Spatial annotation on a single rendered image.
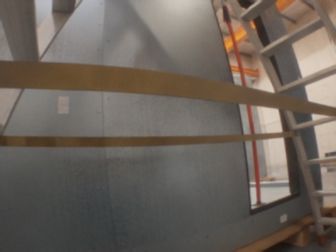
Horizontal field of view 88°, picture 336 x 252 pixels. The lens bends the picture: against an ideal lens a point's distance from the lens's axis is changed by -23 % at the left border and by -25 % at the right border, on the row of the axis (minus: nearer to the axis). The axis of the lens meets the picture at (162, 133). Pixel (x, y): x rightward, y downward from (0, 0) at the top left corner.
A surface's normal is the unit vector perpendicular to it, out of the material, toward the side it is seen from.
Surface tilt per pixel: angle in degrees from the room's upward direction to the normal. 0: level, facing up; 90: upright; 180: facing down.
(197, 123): 90
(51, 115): 90
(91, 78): 90
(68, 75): 90
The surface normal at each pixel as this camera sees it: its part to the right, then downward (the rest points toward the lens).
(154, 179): 0.37, -0.19
